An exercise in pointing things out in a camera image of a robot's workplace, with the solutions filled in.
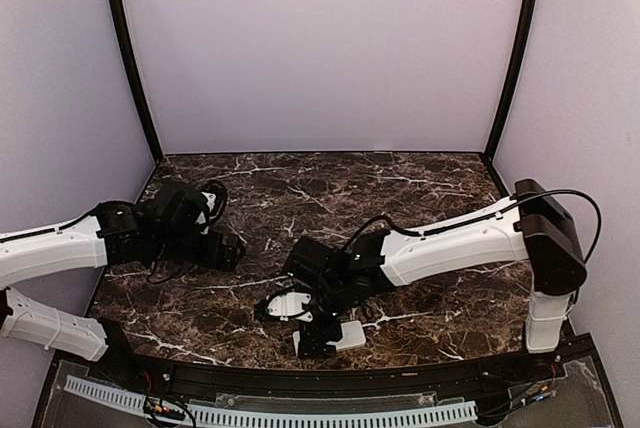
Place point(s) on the black front rail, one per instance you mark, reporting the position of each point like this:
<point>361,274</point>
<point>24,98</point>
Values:
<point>479,378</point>

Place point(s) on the right black frame post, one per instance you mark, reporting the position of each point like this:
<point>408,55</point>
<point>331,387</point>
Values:
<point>516,60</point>

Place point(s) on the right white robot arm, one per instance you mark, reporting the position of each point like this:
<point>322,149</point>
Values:
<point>529,225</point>

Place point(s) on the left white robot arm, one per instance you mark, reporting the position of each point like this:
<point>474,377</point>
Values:
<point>176,225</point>

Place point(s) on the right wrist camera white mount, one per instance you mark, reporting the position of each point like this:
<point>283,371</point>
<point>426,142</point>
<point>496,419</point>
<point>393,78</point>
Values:
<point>285,306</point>

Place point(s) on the small circuit board with wires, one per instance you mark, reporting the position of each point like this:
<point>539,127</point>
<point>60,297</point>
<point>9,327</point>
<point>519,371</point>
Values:
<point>158,408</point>

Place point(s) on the black frame post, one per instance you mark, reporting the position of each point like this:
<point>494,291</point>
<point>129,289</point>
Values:
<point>516,60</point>
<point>134,80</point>

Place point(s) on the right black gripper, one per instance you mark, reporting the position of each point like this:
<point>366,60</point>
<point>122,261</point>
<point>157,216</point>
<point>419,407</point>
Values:
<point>318,348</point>

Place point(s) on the white remote control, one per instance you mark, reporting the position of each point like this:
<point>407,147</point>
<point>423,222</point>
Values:
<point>325,340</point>

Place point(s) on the white battery cover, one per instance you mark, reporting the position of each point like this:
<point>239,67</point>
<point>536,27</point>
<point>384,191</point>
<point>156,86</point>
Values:
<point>353,336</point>

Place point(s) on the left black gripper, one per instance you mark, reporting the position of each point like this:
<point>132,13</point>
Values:
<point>226,263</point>

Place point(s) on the left black frame post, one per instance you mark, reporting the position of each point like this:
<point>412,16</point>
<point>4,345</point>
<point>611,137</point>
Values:
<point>134,80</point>

